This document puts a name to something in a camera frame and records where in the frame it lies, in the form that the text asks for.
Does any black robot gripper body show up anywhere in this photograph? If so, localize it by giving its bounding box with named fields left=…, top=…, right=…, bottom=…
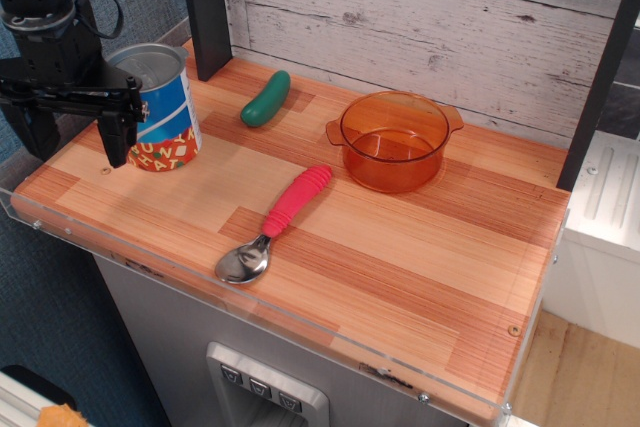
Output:
left=1, top=0, right=145, bottom=123

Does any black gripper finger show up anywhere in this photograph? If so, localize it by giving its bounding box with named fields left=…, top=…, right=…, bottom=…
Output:
left=98, top=111, right=138, bottom=168
left=1, top=101, right=61, bottom=159

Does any red handled metal spoon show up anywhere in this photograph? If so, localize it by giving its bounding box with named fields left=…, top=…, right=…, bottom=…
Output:
left=215, top=165, right=332, bottom=285

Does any orange transparent plastic pot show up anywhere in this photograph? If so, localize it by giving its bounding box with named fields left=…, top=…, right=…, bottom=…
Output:
left=325, top=91, right=464, bottom=193

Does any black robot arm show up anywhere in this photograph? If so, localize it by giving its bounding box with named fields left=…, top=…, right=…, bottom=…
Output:
left=1, top=0, right=148, bottom=168

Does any blue alphabet soup can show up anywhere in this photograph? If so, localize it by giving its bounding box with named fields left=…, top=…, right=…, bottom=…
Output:
left=107, top=43, right=202, bottom=173

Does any green toy pickle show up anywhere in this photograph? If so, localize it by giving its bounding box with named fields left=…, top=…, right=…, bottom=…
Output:
left=240, top=70, right=291, bottom=127

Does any clear acrylic table guard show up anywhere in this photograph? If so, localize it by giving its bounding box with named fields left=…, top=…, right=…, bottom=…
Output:
left=10, top=180, right=568, bottom=426

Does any grey toy kitchen cabinet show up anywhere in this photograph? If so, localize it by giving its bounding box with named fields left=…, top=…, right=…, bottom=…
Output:
left=96, top=258, right=461, bottom=426

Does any orange object at corner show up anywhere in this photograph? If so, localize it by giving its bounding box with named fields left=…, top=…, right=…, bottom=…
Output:
left=36, top=404, right=89, bottom=427

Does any silver dispenser button panel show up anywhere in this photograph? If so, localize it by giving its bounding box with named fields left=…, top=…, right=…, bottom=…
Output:
left=206, top=342, right=331, bottom=426

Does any white toy sink unit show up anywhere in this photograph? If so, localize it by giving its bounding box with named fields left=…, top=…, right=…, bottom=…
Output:
left=542, top=132, right=639, bottom=348

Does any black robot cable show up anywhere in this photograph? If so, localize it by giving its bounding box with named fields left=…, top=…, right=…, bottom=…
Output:
left=74, top=0, right=125, bottom=41

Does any dark grey vertical post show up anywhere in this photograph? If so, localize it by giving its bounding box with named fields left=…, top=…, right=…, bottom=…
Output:
left=186, top=0, right=233, bottom=81

